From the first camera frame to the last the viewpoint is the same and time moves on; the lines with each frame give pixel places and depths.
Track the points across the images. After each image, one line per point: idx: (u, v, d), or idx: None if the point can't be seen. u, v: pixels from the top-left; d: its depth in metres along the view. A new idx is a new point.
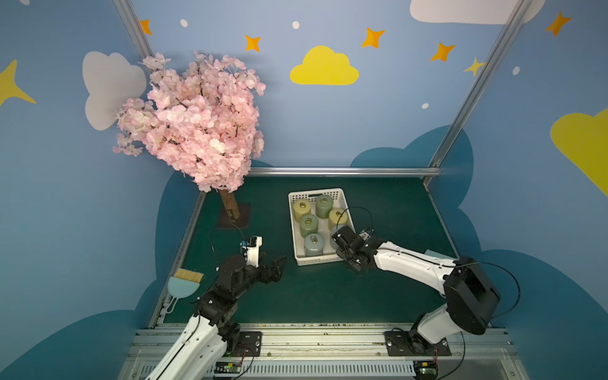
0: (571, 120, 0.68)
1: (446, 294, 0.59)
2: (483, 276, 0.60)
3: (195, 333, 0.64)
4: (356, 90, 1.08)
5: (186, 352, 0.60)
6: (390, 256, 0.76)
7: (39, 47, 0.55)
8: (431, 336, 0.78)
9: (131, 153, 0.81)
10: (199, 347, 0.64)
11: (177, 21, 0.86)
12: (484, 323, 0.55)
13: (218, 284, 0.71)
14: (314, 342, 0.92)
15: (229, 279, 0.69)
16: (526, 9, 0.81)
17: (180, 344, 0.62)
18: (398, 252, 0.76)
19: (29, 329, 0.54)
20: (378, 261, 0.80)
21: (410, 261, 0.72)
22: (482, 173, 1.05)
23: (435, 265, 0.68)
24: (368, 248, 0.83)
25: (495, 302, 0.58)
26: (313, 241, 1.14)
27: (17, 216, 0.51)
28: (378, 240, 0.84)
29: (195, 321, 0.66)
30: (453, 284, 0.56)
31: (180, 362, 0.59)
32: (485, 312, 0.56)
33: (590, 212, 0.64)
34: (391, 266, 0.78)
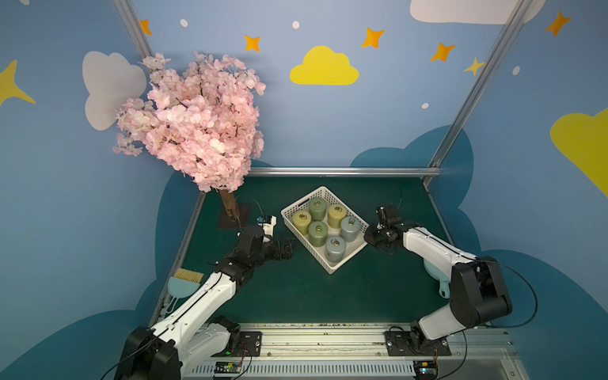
0: (571, 120, 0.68)
1: (454, 279, 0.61)
2: (498, 279, 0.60)
3: (216, 285, 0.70)
4: (356, 90, 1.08)
5: (207, 300, 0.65)
6: (419, 236, 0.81)
7: (38, 47, 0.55)
8: (431, 330, 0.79)
9: (131, 153, 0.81)
10: (218, 300, 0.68)
11: (177, 20, 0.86)
12: (479, 319, 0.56)
13: (237, 248, 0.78)
14: (314, 342, 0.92)
15: (249, 242, 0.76)
16: (526, 9, 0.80)
17: (202, 291, 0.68)
18: (427, 237, 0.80)
19: (28, 329, 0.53)
20: (404, 238, 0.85)
21: (434, 245, 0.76)
22: (481, 173, 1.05)
23: (454, 254, 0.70)
24: (402, 226, 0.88)
25: (501, 306, 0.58)
26: (334, 243, 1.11)
27: (17, 215, 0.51)
28: (416, 225, 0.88)
29: (216, 277, 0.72)
30: (463, 270, 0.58)
31: (202, 307, 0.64)
32: (487, 310, 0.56)
33: (590, 212, 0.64)
34: (416, 246, 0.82)
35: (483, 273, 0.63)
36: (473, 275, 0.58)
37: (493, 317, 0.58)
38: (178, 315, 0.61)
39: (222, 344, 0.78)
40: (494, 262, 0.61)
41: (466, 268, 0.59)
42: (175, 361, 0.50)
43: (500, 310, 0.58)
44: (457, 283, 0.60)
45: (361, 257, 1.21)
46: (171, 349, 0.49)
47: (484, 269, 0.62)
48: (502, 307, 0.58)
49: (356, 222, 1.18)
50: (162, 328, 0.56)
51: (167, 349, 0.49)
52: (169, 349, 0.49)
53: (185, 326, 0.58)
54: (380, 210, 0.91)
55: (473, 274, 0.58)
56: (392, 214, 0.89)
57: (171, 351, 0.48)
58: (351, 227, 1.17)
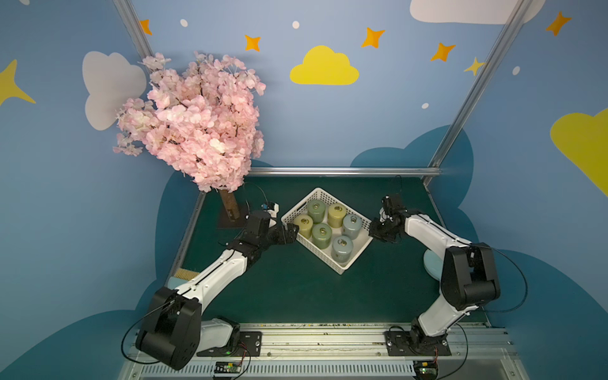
0: (571, 120, 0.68)
1: (446, 260, 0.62)
2: (491, 265, 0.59)
3: (231, 258, 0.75)
4: (356, 90, 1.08)
5: (223, 270, 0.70)
6: (419, 221, 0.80)
7: (38, 47, 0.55)
8: (429, 326, 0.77)
9: (131, 153, 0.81)
10: (231, 271, 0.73)
11: (177, 20, 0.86)
12: (465, 299, 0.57)
13: (247, 229, 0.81)
14: (314, 342, 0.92)
15: (258, 224, 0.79)
16: (526, 9, 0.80)
17: (218, 263, 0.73)
18: (428, 222, 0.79)
19: (28, 329, 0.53)
20: (406, 224, 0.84)
21: (434, 230, 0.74)
22: (482, 173, 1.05)
23: (451, 238, 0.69)
24: (405, 213, 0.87)
25: (487, 290, 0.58)
26: (341, 243, 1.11)
27: (17, 215, 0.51)
28: (419, 212, 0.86)
29: (229, 252, 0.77)
30: (455, 252, 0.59)
31: (219, 274, 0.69)
32: (473, 292, 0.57)
33: (590, 212, 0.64)
34: (416, 231, 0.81)
35: (476, 258, 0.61)
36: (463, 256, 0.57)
37: (481, 301, 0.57)
38: (199, 279, 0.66)
39: (224, 340, 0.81)
40: (488, 248, 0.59)
41: (458, 250, 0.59)
42: (197, 318, 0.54)
43: (488, 294, 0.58)
44: (449, 264, 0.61)
45: (361, 257, 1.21)
46: (195, 305, 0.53)
47: (477, 254, 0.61)
48: (491, 291, 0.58)
49: (358, 220, 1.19)
50: (185, 289, 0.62)
51: (191, 305, 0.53)
52: (192, 305, 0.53)
53: (207, 289, 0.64)
54: (385, 199, 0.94)
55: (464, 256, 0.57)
56: (396, 203, 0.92)
57: (194, 307, 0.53)
58: (355, 225, 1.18)
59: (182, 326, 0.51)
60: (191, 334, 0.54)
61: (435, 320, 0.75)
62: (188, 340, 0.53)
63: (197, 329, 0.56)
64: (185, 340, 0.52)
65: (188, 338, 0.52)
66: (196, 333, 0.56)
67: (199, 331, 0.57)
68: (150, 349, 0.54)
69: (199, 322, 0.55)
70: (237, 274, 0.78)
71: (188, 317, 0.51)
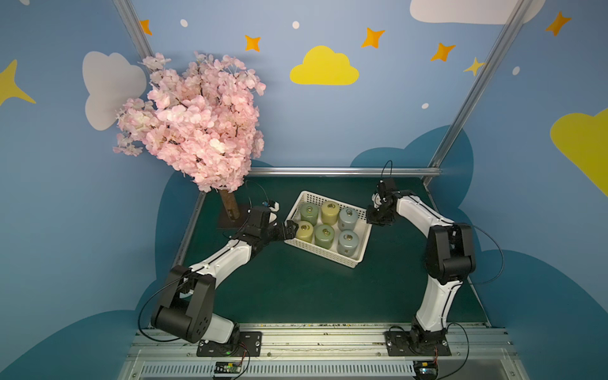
0: (571, 120, 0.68)
1: (429, 238, 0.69)
2: (469, 243, 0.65)
3: (238, 244, 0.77)
4: (355, 90, 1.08)
5: (231, 254, 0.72)
6: (409, 202, 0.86)
7: (38, 47, 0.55)
8: (425, 318, 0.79)
9: (131, 153, 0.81)
10: (238, 258, 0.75)
11: (177, 20, 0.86)
12: (445, 273, 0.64)
13: (249, 222, 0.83)
14: (314, 342, 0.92)
15: (260, 217, 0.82)
16: (526, 9, 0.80)
17: (226, 248, 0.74)
18: (417, 203, 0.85)
19: (28, 329, 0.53)
20: (398, 204, 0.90)
21: (422, 210, 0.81)
22: (482, 173, 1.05)
23: (436, 218, 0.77)
24: (398, 194, 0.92)
25: (465, 266, 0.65)
26: (347, 237, 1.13)
27: (17, 216, 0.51)
28: (411, 193, 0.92)
29: (234, 241, 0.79)
30: (438, 230, 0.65)
31: (229, 257, 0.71)
32: (451, 266, 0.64)
33: (590, 212, 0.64)
34: (406, 210, 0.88)
35: (457, 236, 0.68)
36: (446, 235, 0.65)
37: (457, 274, 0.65)
38: (210, 260, 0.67)
39: (225, 336, 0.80)
40: (468, 228, 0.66)
41: (440, 229, 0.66)
42: (211, 292, 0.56)
43: (465, 268, 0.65)
44: (431, 242, 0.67)
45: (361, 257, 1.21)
46: (210, 279, 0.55)
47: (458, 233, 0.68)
48: (467, 265, 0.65)
49: (353, 212, 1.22)
50: (198, 266, 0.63)
51: (206, 279, 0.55)
52: (208, 279, 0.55)
53: (218, 268, 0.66)
54: (380, 183, 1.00)
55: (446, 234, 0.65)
56: (390, 185, 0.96)
57: (210, 281, 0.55)
58: (351, 218, 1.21)
59: (199, 299, 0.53)
60: (206, 309, 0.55)
61: (430, 309, 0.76)
62: (203, 313, 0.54)
63: (210, 305, 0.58)
64: (201, 313, 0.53)
65: (203, 311, 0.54)
66: (209, 309, 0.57)
67: (210, 309, 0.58)
68: (165, 325, 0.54)
69: (214, 297, 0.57)
70: (244, 263, 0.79)
71: (203, 290, 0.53)
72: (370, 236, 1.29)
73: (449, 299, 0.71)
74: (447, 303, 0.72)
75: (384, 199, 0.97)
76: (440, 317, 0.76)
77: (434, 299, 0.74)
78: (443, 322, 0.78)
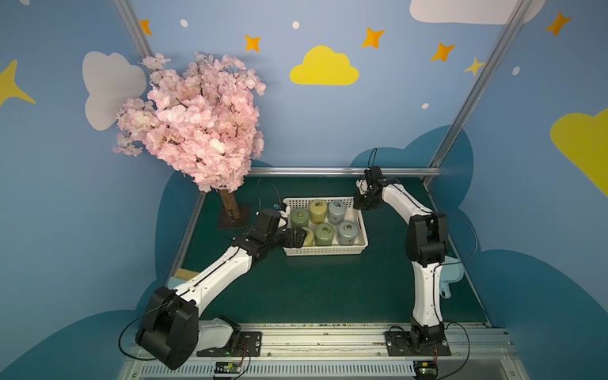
0: (571, 120, 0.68)
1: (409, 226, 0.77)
2: (444, 229, 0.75)
3: (233, 256, 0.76)
4: (356, 90, 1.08)
5: (224, 269, 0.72)
6: (392, 190, 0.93)
7: (38, 47, 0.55)
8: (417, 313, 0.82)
9: (131, 153, 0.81)
10: (233, 271, 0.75)
11: (177, 20, 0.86)
12: (423, 256, 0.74)
13: (256, 226, 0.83)
14: (314, 343, 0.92)
15: (267, 222, 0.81)
16: (526, 9, 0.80)
17: (221, 261, 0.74)
18: (399, 191, 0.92)
19: (28, 330, 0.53)
20: (382, 192, 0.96)
21: (404, 199, 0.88)
22: (482, 173, 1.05)
23: (416, 207, 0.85)
24: (384, 182, 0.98)
25: (439, 248, 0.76)
26: (347, 228, 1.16)
27: (17, 215, 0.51)
28: (394, 182, 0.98)
29: (233, 249, 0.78)
30: (418, 220, 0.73)
31: (220, 275, 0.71)
32: (428, 249, 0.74)
33: (590, 213, 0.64)
34: (389, 199, 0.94)
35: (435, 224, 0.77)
36: (423, 223, 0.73)
37: (434, 256, 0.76)
38: (199, 279, 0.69)
39: (223, 340, 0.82)
40: (443, 216, 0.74)
41: (420, 218, 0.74)
42: (194, 321, 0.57)
43: (440, 252, 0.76)
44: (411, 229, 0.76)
45: (361, 257, 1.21)
46: (191, 309, 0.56)
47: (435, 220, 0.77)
48: (442, 248, 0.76)
49: (342, 204, 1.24)
50: (184, 289, 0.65)
51: (188, 309, 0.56)
52: (189, 309, 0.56)
53: (205, 290, 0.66)
54: (366, 171, 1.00)
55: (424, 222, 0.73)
56: (377, 173, 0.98)
57: (191, 310, 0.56)
58: (339, 210, 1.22)
59: (179, 328, 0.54)
60: (187, 336, 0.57)
61: (421, 302, 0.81)
62: (184, 341, 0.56)
63: (194, 332, 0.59)
64: (180, 340, 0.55)
65: (184, 338, 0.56)
66: (193, 335, 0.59)
67: (195, 332, 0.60)
68: (149, 345, 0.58)
69: (196, 324, 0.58)
70: (242, 271, 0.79)
71: (183, 320, 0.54)
72: (370, 236, 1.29)
73: (435, 283, 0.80)
74: (435, 286, 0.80)
75: (370, 188, 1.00)
76: (433, 307, 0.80)
77: (421, 286, 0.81)
78: (438, 316, 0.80)
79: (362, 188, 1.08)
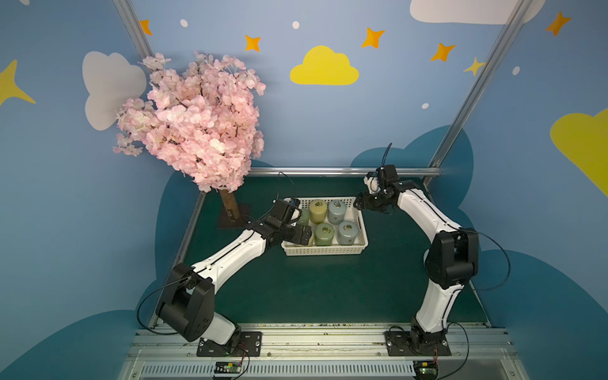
0: (572, 120, 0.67)
1: (434, 243, 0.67)
2: (475, 248, 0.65)
3: (249, 239, 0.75)
4: (356, 90, 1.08)
5: (240, 250, 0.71)
6: (412, 199, 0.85)
7: (38, 47, 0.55)
8: (426, 321, 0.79)
9: (131, 153, 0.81)
10: (248, 252, 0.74)
11: (177, 20, 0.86)
12: (448, 278, 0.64)
13: (271, 214, 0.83)
14: (314, 342, 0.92)
15: (283, 210, 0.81)
16: (526, 9, 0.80)
17: (236, 242, 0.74)
18: (420, 200, 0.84)
19: (28, 330, 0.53)
20: (400, 199, 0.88)
21: (427, 211, 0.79)
22: (482, 173, 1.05)
23: (442, 221, 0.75)
24: (400, 186, 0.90)
25: (467, 271, 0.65)
26: (347, 228, 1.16)
27: (17, 215, 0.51)
28: (413, 187, 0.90)
29: (248, 233, 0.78)
30: (445, 237, 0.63)
31: (235, 256, 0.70)
32: (455, 271, 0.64)
33: (590, 213, 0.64)
34: (409, 207, 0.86)
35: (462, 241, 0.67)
36: (452, 241, 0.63)
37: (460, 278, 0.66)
38: (214, 259, 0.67)
39: (224, 338, 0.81)
40: (474, 235, 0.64)
41: (447, 235, 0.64)
42: (210, 297, 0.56)
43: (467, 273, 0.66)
44: (436, 248, 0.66)
45: (361, 257, 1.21)
46: (208, 286, 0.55)
47: (464, 237, 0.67)
48: (469, 271, 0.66)
49: (342, 204, 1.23)
50: (201, 267, 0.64)
51: (204, 286, 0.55)
52: (206, 285, 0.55)
53: (221, 270, 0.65)
54: (379, 170, 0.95)
55: (453, 241, 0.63)
56: (391, 173, 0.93)
57: (207, 287, 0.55)
58: (339, 210, 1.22)
59: (195, 304, 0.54)
60: (203, 312, 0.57)
61: (430, 313, 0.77)
62: (200, 316, 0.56)
63: (210, 307, 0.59)
64: (197, 316, 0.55)
65: (200, 314, 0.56)
66: (209, 310, 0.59)
67: (211, 308, 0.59)
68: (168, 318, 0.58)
69: (212, 300, 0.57)
70: (256, 254, 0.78)
71: (199, 296, 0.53)
72: (370, 236, 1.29)
73: (449, 304, 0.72)
74: (448, 305, 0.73)
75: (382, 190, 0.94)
76: (442, 319, 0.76)
77: (435, 302, 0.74)
78: (443, 323, 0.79)
79: (370, 187, 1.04)
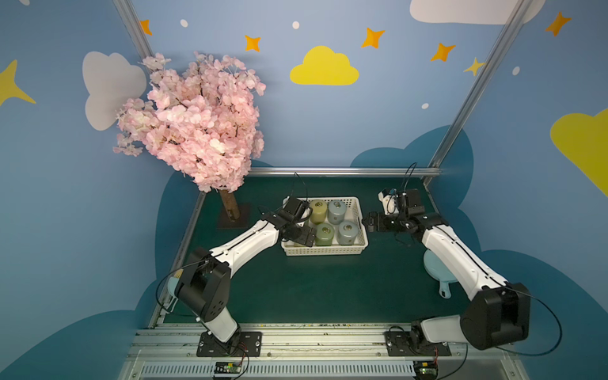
0: (571, 120, 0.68)
1: (474, 301, 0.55)
2: (526, 310, 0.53)
3: (263, 229, 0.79)
4: (356, 90, 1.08)
5: (254, 239, 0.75)
6: (442, 239, 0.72)
7: (39, 47, 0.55)
8: (432, 333, 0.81)
9: (131, 153, 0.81)
10: (262, 242, 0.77)
11: (177, 20, 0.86)
12: (492, 343, 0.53)
13: (284, 208, 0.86)
14: (314, 343, 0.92)
15: (296, 205, 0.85)
16: (526, 9, 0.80)
17: (251, 231, 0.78)
18: (452, 241, 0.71)
19: (28, 329, 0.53)
20: (426, 236, 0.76)
21: (461, 258, 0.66)
22: (482, 173, 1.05)
23: (483, 274, 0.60)
24: (426, 220, 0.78)
25: (514, 334, 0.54)
26: (347, 228, 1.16)
27: (17, 215, 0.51)
28: (443, 224, 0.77)
29: (263, 223, 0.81)
30: (488, 297, 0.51)
31: (249, 243, 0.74)
32: (499, 336, 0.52)
33: (590, 212, 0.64)
34: (438, 248, 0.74)
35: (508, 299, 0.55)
36: (499, 303, 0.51)
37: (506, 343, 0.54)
38: (231, 245, 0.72)
39: (226, 336, 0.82)
40: (526, 297, 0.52)
41: (492, 294, 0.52)
42: (226, 281, 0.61)
43: (514, 337, 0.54)
44: (477, 307, 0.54)
45: (361, 257, 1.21)
46: (225, 269, 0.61)
47: (511, 294, 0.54)
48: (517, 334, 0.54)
49: (342, 204, 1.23)
50: (218, 251, 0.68)
51: (222, 269, 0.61)
52: (223, 268, 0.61)
53: (237, 255, 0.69)
54: (401, 195, 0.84)
55: (500, 302, 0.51)
56: (413, 202, 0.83)
57: (225, 270, 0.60)
58: (340, 210, 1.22)
59: (213, 285, 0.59)
60: (219, 294, 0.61)
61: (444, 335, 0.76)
62: (215, 298, 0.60)
63: (225, 291, 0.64)
64: (213, 298, 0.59)
65: (217, 296, 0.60)
66: (223, 294, 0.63)
67: (226, 292, 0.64)
68: (185, 299, 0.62)
69: (227, 284, 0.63)
70: (268, 245, 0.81)
71: (217, 279, 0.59)
72: (370, 236, 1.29)
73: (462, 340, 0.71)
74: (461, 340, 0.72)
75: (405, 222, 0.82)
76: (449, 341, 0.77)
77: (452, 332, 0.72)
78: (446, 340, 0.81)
79: (387, 206, 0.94)
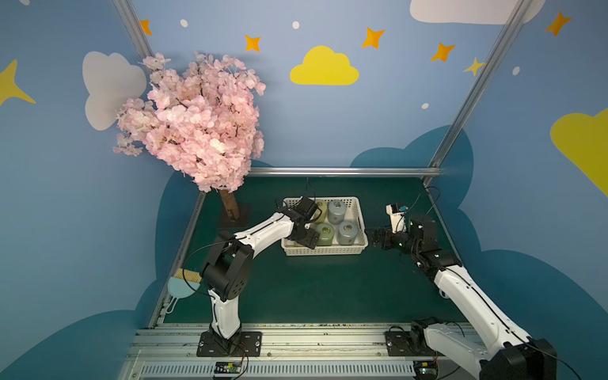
0: (572, 120, 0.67)
1: (495, 355, 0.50)
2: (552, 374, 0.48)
3: (281, 219, 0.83)
4: (356, 90, 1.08)
5: (272, 227, 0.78)
6: (457, 283, 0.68)
7: (39, 47, 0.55)
8: (435, 343, 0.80)
9: (131, 153, 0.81)
10: (279, 231, 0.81)
11: (177, 21, 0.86)
12: None
13: (298, 203, 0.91)
14: (315, 343, 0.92)
15: (309, 203, 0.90)
16: (526, 9, 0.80)
17: (268, 221, 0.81)
18: (468, 286, 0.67)
19: (28, 328, 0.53)
20: (438, 276, 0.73)
21: (479, 306, 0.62)
22: (481, 173, 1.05)
23: (503, 326, 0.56)
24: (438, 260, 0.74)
25: None
26: (346, 228, 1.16)
27: (18, 214, 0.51)
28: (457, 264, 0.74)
29: (279, 214, 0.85)
30: (511, 355, 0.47)
31: (268, 231, 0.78)
32: None
33: (590, 212, 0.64)
34: (453, 293, 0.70)
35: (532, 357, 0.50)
36: (522, 363, 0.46)
37: None
38: (252, 230, 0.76)
39: (228, 333, 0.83)
40: (553, 359, 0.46)
41: (514, 352, 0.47)
42: (248, 261, 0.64)
43: None
44: (499, 364, 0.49)
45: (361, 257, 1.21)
46: (248, 250, 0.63)
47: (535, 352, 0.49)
48: None
49: (342, 204, 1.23)
50: (241, 235, 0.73)
51: (245, 249, 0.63)
52: (246, 249, 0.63)
53: (257, 240, 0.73)
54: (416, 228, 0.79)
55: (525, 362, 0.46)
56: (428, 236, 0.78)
57: (248, 251, 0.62)
58: (340, 210, 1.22)
59: (237, 265, 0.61)
60: (241, 275, 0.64)
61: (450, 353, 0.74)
62: (238, 278, 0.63)
63: (246, 272, 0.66)
64: (237, 276, 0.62)
65: (241, 275, 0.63)
66: (245, 275, 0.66)
67: (247, 274, 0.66)
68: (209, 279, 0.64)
69: (249, 265, 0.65)
70: (283, 235, 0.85)
71: (241, 258, 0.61)
72: None
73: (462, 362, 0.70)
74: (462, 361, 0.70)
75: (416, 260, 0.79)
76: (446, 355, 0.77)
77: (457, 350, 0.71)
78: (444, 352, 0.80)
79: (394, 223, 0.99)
